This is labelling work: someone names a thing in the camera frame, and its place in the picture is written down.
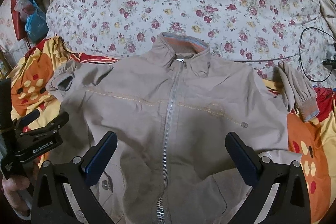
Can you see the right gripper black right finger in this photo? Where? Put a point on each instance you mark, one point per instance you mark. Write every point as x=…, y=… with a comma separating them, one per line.
x=291, y=203

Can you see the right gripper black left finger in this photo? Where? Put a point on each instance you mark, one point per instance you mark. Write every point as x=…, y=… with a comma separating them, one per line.
x=50, y=201

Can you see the beige zip-up jacket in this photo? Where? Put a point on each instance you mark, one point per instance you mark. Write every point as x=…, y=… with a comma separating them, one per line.
x=171, y=109

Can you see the person's left hand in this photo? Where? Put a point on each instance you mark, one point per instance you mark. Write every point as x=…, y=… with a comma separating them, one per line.
x=14, y=187

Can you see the orange red dotted blanket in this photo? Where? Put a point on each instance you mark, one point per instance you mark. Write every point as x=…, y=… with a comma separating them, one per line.
x=314, y=139

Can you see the blue plastic bag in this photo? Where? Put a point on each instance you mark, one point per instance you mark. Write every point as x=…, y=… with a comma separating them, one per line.
x=36, y=25

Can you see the white floral quilt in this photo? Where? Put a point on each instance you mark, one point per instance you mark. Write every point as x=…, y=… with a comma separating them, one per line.
x=257, y=32

